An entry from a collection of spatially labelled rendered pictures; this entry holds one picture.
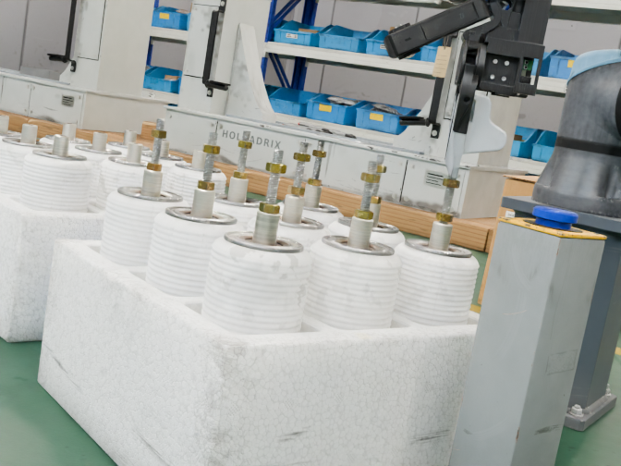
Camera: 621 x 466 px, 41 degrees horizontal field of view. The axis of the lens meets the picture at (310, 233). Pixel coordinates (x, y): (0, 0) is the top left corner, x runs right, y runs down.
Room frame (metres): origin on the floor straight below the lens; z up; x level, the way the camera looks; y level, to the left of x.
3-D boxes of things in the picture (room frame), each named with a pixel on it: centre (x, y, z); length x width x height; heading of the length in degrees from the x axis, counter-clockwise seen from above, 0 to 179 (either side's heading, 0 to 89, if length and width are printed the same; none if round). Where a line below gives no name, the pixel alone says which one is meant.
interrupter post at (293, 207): (0.94, 0.02, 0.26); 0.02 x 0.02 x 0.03
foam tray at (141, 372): (0.94, 0.02, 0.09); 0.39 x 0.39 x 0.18; 39
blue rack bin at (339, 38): (6.57, -0.09, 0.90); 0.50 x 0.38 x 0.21; 148
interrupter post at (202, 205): (0.86, 0.12, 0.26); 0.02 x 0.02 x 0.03
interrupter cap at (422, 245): (0.92, -0.14, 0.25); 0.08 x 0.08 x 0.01
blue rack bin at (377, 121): (6.34, -0.46, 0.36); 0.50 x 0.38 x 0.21; 148
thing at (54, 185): (1.19, 0.37, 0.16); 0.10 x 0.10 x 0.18
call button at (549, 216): (0.76, -0.22, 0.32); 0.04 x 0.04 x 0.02
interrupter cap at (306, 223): (0.94, 0.02, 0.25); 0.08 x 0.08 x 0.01
